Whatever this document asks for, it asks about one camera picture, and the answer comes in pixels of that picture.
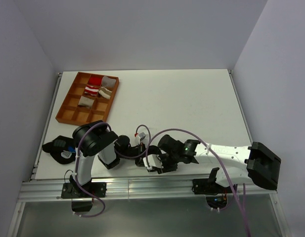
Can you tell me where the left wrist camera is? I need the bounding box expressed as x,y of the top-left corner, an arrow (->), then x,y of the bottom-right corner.
135,132 -> 146,144

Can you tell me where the black patterned sock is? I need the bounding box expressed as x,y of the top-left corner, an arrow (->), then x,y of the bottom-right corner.
42,135 -> 76,165

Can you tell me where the beige white rolled sock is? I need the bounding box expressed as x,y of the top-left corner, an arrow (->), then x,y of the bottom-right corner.
98,86 -> 112,100

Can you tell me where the grey rolled sock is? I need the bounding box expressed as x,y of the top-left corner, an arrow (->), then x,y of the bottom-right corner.
101,76 -> 117,88

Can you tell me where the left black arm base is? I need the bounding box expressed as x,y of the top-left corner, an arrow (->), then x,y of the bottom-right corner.
60,180 -> 107,214

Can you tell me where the beige red sock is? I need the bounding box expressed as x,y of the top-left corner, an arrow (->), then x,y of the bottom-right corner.
78,96 -> 94,109

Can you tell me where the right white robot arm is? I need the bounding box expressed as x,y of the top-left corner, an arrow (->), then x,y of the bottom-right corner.
143,134 -> 281,193

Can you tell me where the red white striped sock roll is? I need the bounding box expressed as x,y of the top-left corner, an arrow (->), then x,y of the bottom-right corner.
84,85 -> 99,97

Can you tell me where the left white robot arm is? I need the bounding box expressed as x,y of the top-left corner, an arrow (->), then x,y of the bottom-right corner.
71,120 -> 146,197

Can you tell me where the red rolled sock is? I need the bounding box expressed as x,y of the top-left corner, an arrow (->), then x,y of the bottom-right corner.
88,76 -> 103,86

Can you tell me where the orange compartment tray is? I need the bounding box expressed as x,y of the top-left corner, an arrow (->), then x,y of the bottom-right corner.
55,72 -> 119,126

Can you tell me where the purple cable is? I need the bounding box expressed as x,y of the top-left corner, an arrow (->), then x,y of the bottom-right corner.
144,128 -> 252,237
74,122 -> 152,218

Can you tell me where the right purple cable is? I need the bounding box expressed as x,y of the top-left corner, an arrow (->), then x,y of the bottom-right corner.
144,128 -> 252,237

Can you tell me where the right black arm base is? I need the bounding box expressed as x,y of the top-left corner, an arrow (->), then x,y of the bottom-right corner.
191,179 -> 233,211

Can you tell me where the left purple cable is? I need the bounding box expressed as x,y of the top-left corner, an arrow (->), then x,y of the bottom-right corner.
74,122 -> 152,218

